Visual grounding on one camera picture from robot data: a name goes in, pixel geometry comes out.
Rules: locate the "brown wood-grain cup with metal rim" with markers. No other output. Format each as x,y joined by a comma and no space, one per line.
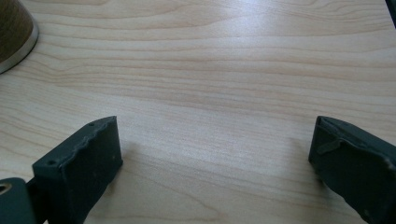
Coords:
14,31

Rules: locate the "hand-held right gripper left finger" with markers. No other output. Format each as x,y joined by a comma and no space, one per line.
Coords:
81,174

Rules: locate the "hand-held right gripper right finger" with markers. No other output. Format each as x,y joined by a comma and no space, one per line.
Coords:
355,168

